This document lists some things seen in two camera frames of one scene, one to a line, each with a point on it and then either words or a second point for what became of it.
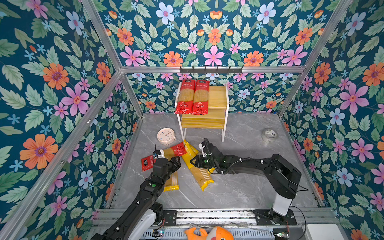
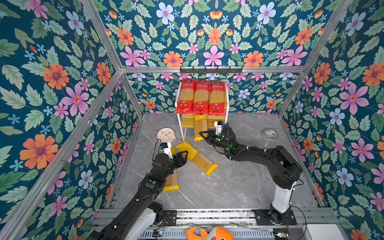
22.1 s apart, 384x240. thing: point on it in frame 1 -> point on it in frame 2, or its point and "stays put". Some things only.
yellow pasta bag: [202, 175] -> [200, 125]
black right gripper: [198, 161] -> [211, 136]
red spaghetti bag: [185, 103] stays put
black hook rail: [210, 70] stays put
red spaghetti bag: [148, 162] -> [217, 99]
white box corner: [323, 232] stays put
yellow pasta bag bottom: [172, 183] stays put
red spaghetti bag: [201, 97] stays put
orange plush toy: [216, 233] stays put
